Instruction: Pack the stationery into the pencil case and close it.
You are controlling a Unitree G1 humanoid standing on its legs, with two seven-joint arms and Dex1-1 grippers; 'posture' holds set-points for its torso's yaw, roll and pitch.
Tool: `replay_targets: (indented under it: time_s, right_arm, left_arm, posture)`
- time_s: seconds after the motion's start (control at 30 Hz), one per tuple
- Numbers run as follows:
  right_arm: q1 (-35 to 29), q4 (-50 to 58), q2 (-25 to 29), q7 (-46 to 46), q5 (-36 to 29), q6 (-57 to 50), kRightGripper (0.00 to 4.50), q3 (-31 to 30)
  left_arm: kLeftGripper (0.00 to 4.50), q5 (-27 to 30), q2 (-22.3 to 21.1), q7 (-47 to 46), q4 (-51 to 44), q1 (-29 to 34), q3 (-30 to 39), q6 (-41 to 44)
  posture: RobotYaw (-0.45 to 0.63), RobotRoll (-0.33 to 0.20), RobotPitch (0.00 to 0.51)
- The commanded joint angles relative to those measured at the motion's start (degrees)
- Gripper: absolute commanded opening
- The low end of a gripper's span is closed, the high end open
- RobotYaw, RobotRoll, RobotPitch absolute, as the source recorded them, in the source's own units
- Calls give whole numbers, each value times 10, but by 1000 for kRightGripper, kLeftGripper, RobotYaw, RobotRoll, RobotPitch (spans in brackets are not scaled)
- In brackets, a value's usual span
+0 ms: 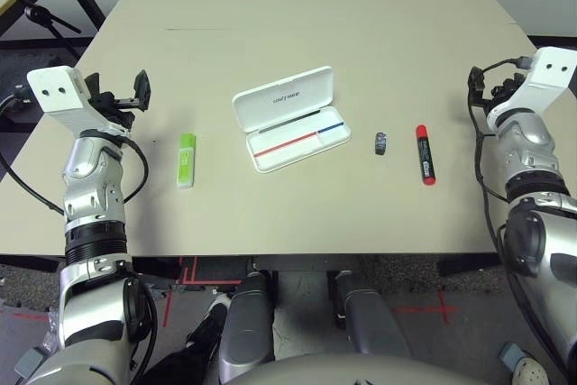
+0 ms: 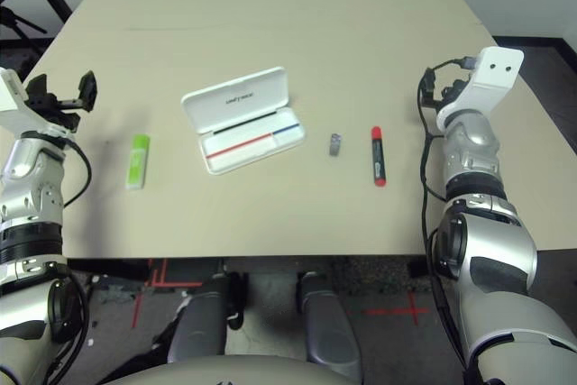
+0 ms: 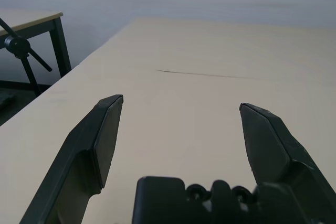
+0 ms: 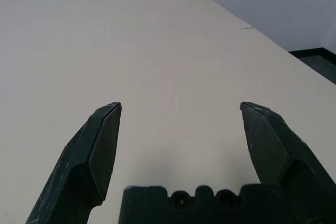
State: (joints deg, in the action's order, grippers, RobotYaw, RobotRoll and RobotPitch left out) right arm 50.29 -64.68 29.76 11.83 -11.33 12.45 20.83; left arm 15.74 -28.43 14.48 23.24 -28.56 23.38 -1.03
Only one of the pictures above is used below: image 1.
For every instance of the white perforated shoe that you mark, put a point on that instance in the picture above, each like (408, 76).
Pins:
(532, 371)

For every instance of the red and black marker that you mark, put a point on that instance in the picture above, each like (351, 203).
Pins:
(426, 157)

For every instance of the grey robot torso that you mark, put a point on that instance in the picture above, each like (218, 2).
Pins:
(351, 371)

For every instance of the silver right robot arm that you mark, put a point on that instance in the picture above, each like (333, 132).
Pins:
(532, 164)

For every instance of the grey block on floor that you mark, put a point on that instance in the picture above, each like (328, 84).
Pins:
(29, 362)

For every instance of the white plastic pencil case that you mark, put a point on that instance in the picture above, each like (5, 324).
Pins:
(288, 101)

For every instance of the grey robot left leg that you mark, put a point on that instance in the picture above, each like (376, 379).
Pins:
(245, 326)

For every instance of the small dark binder clip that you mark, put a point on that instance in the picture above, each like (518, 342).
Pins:
(381, 143)

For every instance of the black trouser leg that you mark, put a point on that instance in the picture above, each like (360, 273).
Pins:
(180, 369)

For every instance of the grey blue floor pedal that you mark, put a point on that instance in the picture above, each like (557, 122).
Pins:
(510, 354)

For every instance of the clear plastic bag scrap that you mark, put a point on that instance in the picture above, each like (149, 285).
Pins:
(52, 335)

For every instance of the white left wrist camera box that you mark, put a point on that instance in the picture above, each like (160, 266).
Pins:
(63, 92)

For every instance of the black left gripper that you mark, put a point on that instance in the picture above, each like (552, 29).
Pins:
(117, 107)

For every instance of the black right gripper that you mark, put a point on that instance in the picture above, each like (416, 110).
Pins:
(507, 87)

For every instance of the green rectangular eraser box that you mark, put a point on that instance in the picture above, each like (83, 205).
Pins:
(186, 162)

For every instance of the black sneaker with white sole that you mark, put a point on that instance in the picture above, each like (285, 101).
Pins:
(209, 326)

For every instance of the black tripod stand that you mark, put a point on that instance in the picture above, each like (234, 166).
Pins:
(33, 11)

